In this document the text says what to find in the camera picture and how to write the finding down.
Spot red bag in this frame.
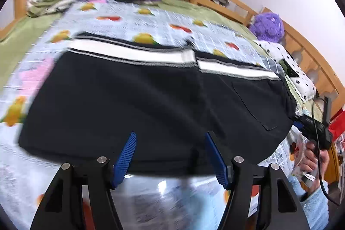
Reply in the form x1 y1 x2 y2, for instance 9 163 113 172
327 109 345 142

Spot wooden bed frame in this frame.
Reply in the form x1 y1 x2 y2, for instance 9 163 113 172
0 0 345 185

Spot green bed sheet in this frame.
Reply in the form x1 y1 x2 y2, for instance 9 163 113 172
0 0 300 112

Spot person's right forearm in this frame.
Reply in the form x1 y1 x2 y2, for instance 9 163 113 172
287 175 331 230

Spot person's right hand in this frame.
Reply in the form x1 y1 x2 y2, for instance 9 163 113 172
298 138 331 182

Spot black pants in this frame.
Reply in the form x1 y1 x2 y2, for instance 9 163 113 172
17 32 297 175

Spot grey plaid cloth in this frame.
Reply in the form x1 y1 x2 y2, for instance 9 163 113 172
260 58 284 74

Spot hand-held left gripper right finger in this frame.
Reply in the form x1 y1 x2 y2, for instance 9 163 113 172
203 131 310 230

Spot black cable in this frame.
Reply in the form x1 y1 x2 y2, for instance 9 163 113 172
311 101 340 206

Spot white floral pillow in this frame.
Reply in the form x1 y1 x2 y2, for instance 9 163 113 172
255 40 317 102

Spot purple plush toy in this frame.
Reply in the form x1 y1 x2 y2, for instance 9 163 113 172
249 12 285 42

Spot fruit print tablecloth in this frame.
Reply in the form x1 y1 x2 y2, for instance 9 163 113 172
0 0 308 230

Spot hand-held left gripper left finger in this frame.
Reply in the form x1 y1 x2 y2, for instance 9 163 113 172
30 131 137 230

